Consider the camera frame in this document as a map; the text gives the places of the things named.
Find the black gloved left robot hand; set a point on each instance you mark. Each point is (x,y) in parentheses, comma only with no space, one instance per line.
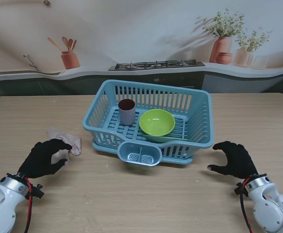
(44,160)

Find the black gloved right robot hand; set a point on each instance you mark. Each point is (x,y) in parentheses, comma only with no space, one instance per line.
(236,160)

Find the pinkish beige cleaning cloth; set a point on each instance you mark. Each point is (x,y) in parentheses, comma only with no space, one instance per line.
(71,140)

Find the pale green plate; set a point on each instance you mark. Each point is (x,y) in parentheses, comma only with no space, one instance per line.
(177,139)

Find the lime green bowl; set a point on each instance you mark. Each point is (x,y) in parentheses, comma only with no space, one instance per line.
(156,123)

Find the purple cup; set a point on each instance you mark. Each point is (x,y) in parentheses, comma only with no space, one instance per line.
(127,116)

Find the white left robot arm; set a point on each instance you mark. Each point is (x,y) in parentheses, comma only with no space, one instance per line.
(3,206)

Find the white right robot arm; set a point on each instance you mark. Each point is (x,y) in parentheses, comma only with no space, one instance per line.
(270,206)

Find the blue cutlery holder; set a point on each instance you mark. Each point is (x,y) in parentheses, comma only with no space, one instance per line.
(124,155)

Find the blue plastic dish rack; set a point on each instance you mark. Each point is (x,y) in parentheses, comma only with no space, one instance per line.
(156,86)

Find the metal backdrop eyelet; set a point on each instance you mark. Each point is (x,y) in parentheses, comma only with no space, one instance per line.
(47,2)

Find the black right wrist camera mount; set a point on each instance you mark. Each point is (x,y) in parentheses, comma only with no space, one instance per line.
(240,190)

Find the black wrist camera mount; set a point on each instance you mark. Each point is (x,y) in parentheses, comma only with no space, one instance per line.
(240,190)
(36,193)

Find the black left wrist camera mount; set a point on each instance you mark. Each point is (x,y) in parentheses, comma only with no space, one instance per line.
(36,193)

